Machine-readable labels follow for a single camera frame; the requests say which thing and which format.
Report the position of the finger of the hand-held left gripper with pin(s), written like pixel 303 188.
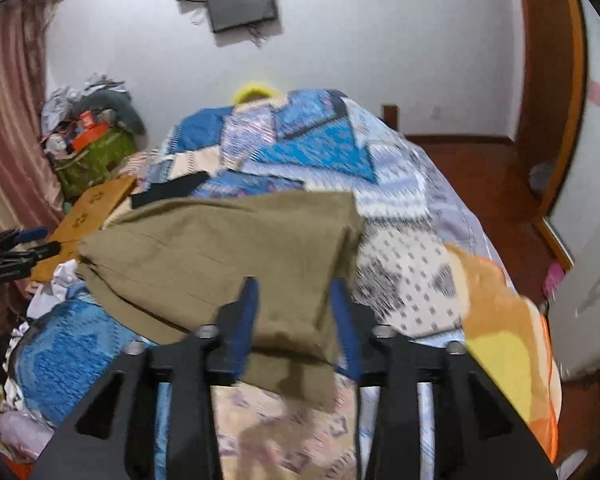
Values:
pixel 15 258

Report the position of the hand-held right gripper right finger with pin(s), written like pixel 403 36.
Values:
pixel 344 321

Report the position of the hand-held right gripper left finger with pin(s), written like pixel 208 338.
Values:
pixel 246 316

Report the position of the olive green pants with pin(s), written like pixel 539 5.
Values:
pixel 215 265

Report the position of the white cloth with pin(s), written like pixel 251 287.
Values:
pixel 62 290

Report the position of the cardboard box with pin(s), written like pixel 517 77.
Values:
pixel 87 220

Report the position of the green bag of clutter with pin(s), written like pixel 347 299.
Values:
pixel 92 152

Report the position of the black cloth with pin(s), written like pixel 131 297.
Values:
pixel 167 191

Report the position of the pink curtain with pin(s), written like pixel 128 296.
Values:
pixel 10 110

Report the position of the patchwork patterned blanket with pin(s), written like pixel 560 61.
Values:
pixel 325 170

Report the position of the orange yellow blanket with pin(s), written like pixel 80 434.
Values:
pixel 505 330

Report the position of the grey cloth pile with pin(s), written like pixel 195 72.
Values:
pixel 97 100

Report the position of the wooden door frame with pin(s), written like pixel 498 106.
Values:
pixel 550 90

